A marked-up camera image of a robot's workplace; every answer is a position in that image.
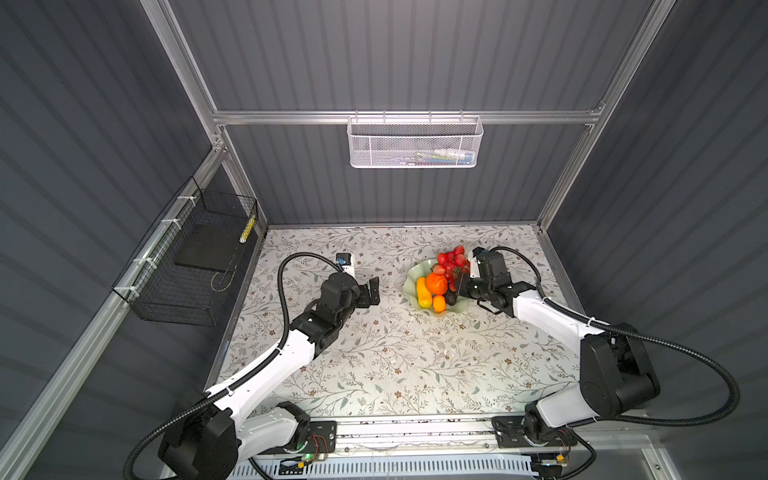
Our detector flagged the dark fake avocado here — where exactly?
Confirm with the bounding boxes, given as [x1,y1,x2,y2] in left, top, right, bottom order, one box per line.
[444,287,458,306]

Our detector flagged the red fake grape bunch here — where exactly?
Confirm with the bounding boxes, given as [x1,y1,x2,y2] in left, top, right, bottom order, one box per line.
[431,245,470,292]

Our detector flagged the large fake orange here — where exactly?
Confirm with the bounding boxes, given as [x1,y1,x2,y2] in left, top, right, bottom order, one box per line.
[425,273,448,295]

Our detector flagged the small fake orange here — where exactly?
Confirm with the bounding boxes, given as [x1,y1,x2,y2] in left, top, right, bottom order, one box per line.
[432,295,447,314]

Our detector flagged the yellow fake corn cob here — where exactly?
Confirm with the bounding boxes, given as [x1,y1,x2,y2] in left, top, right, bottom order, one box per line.
[416,276,433,309]

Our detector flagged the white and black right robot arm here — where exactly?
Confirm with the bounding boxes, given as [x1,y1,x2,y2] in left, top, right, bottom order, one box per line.
[458,247,661,446]

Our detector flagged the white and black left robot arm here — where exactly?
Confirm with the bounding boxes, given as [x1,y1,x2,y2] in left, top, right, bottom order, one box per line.
[158,272,380,479]

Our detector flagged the green wavy fruit bowl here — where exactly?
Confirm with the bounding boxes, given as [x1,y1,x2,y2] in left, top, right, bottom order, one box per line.
[403,259,469,318]

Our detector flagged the yellow marker pen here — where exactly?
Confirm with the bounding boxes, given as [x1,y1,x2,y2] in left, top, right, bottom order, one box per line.
[239,215,256,244]

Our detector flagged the black foam pad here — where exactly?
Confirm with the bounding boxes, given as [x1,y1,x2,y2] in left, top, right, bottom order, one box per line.
[174,224,243,273]

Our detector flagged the items in white basket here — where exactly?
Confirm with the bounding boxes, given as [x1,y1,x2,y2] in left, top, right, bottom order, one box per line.
[399,148,476,168]

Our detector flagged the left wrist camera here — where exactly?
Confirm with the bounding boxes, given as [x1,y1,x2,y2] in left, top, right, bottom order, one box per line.
[335,252,356,278]

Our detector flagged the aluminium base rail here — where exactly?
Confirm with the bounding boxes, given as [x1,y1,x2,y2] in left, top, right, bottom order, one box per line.
[161,412,661,480]

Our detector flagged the white wire mesh basket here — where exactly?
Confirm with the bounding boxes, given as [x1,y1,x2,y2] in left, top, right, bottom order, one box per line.
[346,115,484,169]

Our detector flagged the black wire basket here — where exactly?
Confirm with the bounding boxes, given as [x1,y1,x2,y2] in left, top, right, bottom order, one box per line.
[113,181,259,327]

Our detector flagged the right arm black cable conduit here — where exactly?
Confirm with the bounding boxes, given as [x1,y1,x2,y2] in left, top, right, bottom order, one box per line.
[488,244,742,428]

